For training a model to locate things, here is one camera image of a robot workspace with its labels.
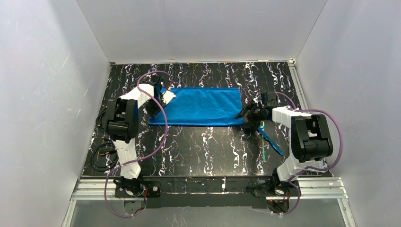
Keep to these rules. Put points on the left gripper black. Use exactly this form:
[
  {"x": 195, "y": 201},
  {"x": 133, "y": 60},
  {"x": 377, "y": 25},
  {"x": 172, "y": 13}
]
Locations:
[{"x": 157, "y": 102}]

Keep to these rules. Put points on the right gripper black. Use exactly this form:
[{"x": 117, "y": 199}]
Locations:
[{"x": 250, "y": 110}]

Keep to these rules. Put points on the blue cloth napkin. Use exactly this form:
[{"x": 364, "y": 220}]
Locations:
[{"x": 204, "y": 106}]

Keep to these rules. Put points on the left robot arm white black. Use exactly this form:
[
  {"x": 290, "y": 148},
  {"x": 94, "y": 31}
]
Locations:
[{"x": 122, "y": 122}]

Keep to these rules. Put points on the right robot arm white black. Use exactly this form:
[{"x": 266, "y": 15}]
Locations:
[{"x": 309, "y": 140}]

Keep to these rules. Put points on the iridescent fork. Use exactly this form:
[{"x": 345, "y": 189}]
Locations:
[{"x": 264, "y": 144}]

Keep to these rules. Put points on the clear plastic organizer box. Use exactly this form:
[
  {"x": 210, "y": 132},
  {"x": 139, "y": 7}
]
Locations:
[{"x": 320, "y": 165}]

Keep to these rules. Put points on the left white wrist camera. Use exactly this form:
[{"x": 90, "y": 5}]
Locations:
[{"x": 168, "y": 96}]

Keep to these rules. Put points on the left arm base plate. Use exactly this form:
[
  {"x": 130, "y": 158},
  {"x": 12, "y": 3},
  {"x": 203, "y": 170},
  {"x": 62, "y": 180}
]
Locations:
[{"x": 126, "y": 188}]

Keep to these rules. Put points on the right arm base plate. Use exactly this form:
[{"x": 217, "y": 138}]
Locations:
[{"x": 282, "y": 191}]

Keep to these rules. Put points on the aluminium frame rail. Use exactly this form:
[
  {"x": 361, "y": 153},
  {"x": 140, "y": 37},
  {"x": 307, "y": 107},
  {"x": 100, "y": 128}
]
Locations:
[{"x": 209, "y": 192}]

